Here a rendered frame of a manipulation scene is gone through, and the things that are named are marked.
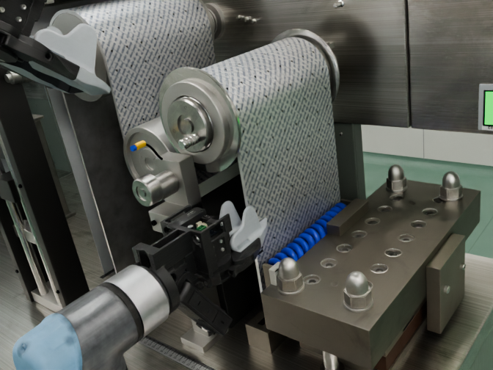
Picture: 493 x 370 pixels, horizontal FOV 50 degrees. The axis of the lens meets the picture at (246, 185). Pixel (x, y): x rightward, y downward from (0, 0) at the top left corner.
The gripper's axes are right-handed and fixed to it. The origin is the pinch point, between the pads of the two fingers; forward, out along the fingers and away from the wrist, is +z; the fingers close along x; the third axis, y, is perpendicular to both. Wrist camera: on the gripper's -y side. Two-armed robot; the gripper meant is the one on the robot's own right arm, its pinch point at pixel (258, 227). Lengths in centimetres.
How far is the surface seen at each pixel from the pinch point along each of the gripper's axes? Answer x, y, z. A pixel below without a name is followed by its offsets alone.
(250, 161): -0.2, 10.0, 0.3
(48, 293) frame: 43.0, -16.7, -13.6
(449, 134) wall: 67, -85, 263
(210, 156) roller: 3.6, 11.7, -3.1
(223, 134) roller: 0.6, 15.0, -3.1
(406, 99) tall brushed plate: -9.0, 10.1, 30.4
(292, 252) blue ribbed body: -3.1, -5.0, 3.0
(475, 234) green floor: 28, -109, 190
